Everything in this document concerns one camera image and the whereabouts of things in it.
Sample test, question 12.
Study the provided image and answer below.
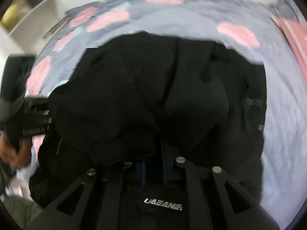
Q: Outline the black hooded sweatshirt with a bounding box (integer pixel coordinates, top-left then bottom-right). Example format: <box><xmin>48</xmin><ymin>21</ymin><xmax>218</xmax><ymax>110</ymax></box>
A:
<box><xmin>29</xmin><ymin>32</ymin><xmax>267</xmax><ymax>208</ymax></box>

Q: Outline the grey floral bed cover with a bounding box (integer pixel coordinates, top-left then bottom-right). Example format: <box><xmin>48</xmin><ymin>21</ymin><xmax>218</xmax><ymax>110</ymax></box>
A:
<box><xmin>26</xmin><ymin>0</ymin><xmax>306</xmax><ymax>229</ymax></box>

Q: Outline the grey sleeve left forearm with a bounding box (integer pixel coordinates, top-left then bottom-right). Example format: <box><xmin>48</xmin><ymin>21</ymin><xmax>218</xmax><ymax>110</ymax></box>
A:
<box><xmin>1</xmin><ymin>162</ymin><xmax>43</xmax><ymax>229</ymax></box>

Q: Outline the pink pillow white print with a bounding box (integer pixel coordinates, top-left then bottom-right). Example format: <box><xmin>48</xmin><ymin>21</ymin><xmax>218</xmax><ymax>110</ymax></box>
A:
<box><xmin>271</xmin><ymin>16</ymin><xmax>307</xmax><ymax>80</ymax></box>

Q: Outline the white shelf unit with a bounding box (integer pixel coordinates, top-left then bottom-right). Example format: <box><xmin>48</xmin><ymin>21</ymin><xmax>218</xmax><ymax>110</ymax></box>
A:
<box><xmin>1</xmin><ymin>0</ymin><xmax>64</xmax><ymax>56</ymax></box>

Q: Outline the person's left hand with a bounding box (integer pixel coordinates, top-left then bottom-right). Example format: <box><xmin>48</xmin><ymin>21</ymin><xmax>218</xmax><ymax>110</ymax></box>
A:
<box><xmin>1</xmin><ymin>131</ymin><xmax>32</xmax><ymax>169</ymax></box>

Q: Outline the yellow round object on shelf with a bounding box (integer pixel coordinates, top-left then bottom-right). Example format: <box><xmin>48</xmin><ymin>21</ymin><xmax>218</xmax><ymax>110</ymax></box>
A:
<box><xmin>1</xmin><ymin>4</ymin><xmax>20</xmax><ymax>28</ymax></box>

